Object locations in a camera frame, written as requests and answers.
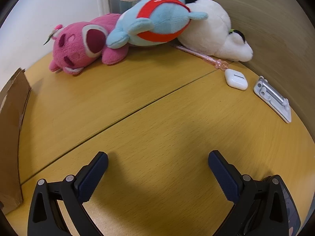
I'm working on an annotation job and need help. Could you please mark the silver folding phone stand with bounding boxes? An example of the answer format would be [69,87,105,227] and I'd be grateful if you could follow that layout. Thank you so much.
[253,76,292,124]

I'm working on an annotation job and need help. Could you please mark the brown cardboard box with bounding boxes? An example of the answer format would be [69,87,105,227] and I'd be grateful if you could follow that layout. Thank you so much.
[0,68,32,214]

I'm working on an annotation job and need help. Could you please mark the white earbuds case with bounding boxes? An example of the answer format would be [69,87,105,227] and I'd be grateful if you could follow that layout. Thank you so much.
[224,69,248,91]

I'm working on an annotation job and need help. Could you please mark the pink crystal pen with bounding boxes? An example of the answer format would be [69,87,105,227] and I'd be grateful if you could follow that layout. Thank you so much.
[173,45,229,71]

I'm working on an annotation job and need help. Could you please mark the pink bear plush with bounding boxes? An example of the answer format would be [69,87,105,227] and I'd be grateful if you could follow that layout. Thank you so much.
[47,13,129,75]

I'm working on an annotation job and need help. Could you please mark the white dog plush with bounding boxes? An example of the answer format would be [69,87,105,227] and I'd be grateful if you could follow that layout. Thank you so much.
[178,0,253,62]

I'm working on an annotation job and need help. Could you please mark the blue dolphin plush red vest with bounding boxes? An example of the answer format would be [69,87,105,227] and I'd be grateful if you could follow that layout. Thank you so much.
[106,0,208,49]

